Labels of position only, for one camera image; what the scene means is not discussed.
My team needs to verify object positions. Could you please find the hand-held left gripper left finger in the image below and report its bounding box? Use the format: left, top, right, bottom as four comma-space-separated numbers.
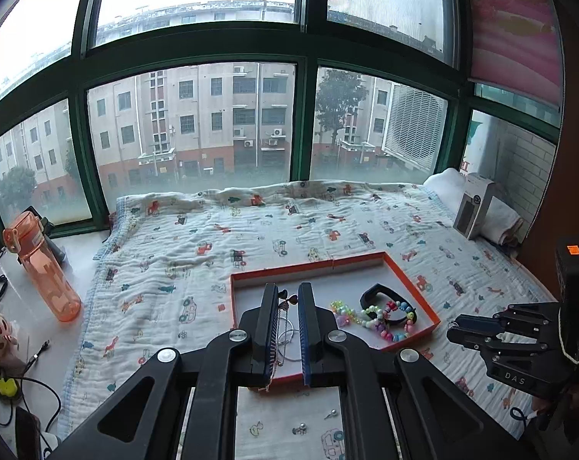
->
47, 283, 281, 460

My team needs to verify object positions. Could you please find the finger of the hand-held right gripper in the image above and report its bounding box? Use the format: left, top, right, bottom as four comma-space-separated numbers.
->
455, 303, 559, 334
447, 328, 552, 367

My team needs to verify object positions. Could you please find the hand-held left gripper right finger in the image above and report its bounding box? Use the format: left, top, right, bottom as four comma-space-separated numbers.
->
296, 282, 540, 460

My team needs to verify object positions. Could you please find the thin silver bracelet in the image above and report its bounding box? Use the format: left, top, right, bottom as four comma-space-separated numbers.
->
277, 316, 302, 362

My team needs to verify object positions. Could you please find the pastel pearl bead bracelet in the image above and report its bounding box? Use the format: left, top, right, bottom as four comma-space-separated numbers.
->
335, 311, 386, 334

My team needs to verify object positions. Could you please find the green bead bracelet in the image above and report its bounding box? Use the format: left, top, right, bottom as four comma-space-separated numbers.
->
330, 299, 362, 327

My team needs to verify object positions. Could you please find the silver chain necklace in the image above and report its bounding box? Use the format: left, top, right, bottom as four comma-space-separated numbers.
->
265, 289, 300, 394

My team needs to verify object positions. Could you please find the colourful bead bracelet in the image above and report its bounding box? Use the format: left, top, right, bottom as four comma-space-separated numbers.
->
361, 299, 415, 343

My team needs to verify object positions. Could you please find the black wrist band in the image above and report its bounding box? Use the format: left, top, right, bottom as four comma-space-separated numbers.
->
359, 284, 417, 327

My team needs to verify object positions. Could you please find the orange-rimmed shallow tray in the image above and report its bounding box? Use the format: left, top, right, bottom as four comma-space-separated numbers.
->
229, 251, 441, 386

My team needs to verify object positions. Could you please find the white cardboard box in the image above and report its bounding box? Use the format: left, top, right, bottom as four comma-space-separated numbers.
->
452, 172, 495, 241

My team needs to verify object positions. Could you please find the printed white blanket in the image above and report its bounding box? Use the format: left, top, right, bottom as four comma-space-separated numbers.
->
59, 179, 563, 460

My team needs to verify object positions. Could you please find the white folded towel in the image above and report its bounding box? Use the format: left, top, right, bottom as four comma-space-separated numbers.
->
423, 168, 525, 246

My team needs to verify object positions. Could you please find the orange water bottle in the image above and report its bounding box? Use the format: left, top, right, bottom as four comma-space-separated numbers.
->
3, 211, 82, 323

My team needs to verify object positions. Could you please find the small black tool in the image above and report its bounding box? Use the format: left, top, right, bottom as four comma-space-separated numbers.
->
23, 340, 51, 375

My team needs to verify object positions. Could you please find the black handheld device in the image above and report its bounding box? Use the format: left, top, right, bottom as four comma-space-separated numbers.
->
23, 205, 66, 264

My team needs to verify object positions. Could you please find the pink curtain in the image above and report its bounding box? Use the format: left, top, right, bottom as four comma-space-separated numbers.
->
464, 0, 566, 111

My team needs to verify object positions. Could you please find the white cord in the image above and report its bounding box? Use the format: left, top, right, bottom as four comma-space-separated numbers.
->
559, 307, 579, 365

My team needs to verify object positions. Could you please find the long black cable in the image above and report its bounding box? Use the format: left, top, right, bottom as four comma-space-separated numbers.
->
0, 374, 63, 429

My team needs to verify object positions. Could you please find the green window frame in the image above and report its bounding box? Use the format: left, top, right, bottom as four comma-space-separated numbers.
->
0, 0, 563, 245

